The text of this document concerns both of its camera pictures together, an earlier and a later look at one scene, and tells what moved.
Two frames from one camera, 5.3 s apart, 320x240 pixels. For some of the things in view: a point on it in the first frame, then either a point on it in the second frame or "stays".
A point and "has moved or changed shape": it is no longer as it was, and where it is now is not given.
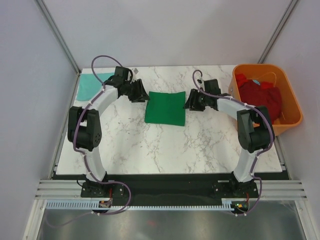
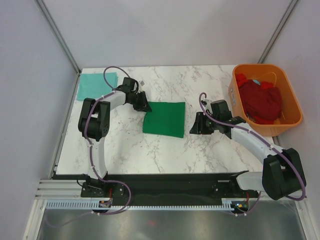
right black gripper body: (199, 103) -> (204, 124)
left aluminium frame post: (44, 10) stays
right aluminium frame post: (290, 10) stays
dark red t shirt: (253, 94) stays
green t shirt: (166, 108) has moved or changed shape
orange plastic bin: (290, 113) stays
